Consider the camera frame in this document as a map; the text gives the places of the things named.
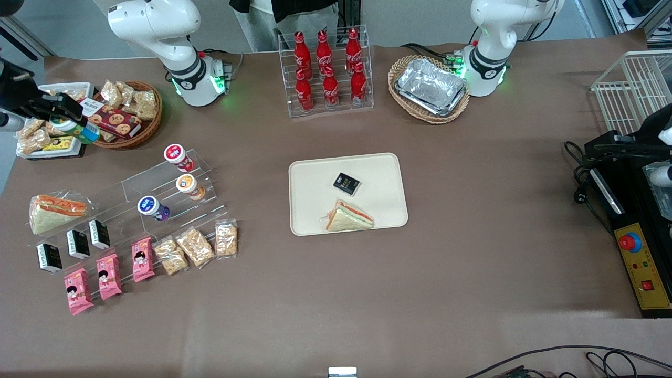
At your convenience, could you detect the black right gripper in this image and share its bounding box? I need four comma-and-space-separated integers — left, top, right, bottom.
0, 59, 85, 123

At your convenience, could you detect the green gum bottle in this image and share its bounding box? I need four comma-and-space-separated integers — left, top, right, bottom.
51, 118, 101, 145

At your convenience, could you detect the red gum bottle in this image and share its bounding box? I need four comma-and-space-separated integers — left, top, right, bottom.
163, 144, 195, 173

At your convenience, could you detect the purple gum bottle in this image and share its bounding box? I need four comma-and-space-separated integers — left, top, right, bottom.
137, 195, 170, 222

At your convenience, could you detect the orange gum bottle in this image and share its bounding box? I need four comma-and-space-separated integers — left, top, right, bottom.
175, 174, 206, 201

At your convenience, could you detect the cream plastic tray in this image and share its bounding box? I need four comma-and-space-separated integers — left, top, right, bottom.
288, 152, 409, 237

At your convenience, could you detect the white plastic bin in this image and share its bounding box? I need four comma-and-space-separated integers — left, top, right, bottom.
16, 81, 94, 160

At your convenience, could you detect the yellow snack pack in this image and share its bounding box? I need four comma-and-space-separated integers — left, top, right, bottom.
42, 136, 75, 153

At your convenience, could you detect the red cookie box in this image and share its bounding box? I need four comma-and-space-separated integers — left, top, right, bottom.
81, 98, 142, 140

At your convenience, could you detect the dark brown wicker basket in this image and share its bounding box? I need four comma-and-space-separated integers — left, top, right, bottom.
85, 80, 163, 150

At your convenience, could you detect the wrapped triangle sandwich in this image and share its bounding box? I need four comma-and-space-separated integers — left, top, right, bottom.
321, 198, 375, 232
29, 193, 90, 235

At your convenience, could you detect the clear acrylic stepped display stand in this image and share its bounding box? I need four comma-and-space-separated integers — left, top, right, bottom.
30, 149, 238, 275

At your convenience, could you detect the small black white box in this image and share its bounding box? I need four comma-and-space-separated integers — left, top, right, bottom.
36, 243, 63, 274
88, 219, 111, 250
66, 230, 91, 260

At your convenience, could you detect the pink snack pack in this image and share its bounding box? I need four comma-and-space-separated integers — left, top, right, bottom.
131, 237, 156, 283
64, 268, 95, 316
96, 253, 123, 301

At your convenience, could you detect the red cola bottle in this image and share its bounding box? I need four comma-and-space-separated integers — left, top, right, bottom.
295, 69, 314, 113
350, 62, 368, 106
315, 30, 333, 70
293, 31, 313, 74
322, 66, 340, 109
345, 28, 363, 66

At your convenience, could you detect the person in grey trousers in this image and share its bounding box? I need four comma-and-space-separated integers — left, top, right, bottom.
228, 0, 340, 53

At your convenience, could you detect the clear acrylic bottle rack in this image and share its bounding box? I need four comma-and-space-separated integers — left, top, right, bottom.
278, 25, 374, 118

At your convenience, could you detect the flat black card pack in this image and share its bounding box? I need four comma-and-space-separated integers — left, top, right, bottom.
333, 172, 362, 196

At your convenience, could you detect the black metal stand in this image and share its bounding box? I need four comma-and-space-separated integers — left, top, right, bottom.
337, 0, 363, 30

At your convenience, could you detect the light wicker basket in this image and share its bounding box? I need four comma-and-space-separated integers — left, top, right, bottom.
388, 55, 471, 125

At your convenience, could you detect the aluminium foil container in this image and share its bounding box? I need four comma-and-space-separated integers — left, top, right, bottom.
395, 58, 468, 117

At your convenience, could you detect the brown table cover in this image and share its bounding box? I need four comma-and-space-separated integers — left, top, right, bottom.
0, 29, 672, 378

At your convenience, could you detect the black sealing machine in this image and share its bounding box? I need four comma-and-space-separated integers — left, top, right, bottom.
584, 103, 672, 319

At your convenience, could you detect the red emergency stop button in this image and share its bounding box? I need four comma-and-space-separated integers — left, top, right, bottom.
618, 231, 642, 253

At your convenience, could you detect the yellow control panel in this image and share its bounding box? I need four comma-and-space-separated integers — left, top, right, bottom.
614, 223, 671, 310

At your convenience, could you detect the clear plastic container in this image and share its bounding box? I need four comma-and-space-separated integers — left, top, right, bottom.
643, 162, 672, 221

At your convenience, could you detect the grey metal frame bar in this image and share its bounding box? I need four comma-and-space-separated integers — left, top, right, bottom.
0, 16, 56, 58

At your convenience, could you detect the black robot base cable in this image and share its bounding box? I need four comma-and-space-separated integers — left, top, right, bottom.
401, 42, 458, 60
202, 48, 245, 85

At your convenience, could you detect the black power cable with plug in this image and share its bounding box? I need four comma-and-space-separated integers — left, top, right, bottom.
563, 140, 615, 237

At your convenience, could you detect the silver machine handle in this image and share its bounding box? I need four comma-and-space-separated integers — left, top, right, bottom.
590, 168, 625, 215

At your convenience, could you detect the long black cable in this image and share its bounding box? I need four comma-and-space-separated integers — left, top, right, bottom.
465, 345, 672, 378

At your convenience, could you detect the white wire basket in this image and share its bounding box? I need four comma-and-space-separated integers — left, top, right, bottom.
590, 50, 672, 136

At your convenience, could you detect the aluminium frame rack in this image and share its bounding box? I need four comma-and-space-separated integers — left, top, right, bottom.
600, 0, 672, 43

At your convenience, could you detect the looped black cable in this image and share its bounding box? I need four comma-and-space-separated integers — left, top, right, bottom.
585, 351, 672, 378

